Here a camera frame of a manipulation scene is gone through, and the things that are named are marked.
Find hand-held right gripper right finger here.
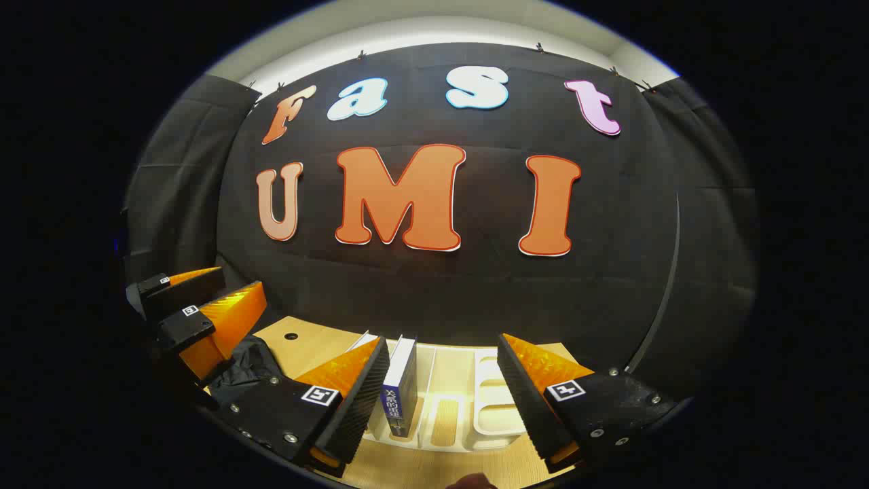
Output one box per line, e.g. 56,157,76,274
497,332,681,471

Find white bookshelf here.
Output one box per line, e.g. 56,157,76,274
345,330,544,453

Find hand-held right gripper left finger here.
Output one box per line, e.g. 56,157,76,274
202,336,392,471

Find black schoolbag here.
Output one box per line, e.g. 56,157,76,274
207,335,297,410

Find blue cover book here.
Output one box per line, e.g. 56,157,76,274
381,334,420,438

